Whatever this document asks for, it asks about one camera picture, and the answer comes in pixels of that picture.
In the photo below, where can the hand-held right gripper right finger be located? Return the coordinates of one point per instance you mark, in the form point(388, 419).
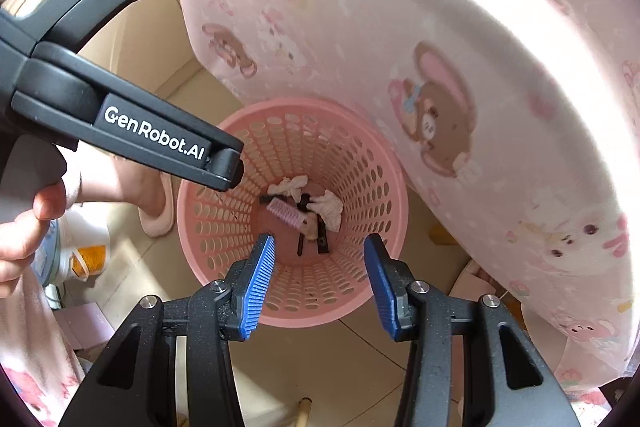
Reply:
point(385, 297)

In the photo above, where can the flat pink box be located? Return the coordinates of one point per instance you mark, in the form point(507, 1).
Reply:
point(85, 322)

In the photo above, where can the person's left hand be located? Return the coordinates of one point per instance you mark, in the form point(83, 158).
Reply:
point(25, 242)

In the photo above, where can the pink printed blanket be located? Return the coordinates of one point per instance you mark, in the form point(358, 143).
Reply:
point(450, 57)

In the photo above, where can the pink plastic basket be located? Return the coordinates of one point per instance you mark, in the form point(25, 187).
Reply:
point(320, 312)

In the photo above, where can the person's bare leg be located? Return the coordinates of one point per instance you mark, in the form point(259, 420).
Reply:
point(135, 187)

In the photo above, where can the white plastic bucket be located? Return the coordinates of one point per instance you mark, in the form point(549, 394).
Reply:
point(90, 232)

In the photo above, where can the pink slipper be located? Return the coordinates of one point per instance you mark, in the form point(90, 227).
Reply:
point(160, 227)

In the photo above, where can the pink printed pajama clothing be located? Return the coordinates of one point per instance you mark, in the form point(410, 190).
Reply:
point(35, 357)

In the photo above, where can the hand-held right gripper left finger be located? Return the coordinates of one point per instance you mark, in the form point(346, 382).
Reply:
point(257, 292)

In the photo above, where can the wooden stick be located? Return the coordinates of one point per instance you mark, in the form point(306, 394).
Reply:
point(305, 412)

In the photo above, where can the pink checked tissue pack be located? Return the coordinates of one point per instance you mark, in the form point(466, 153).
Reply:
point(287, 213)

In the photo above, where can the thin black stick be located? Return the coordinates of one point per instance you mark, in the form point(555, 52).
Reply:
point(300, 247)

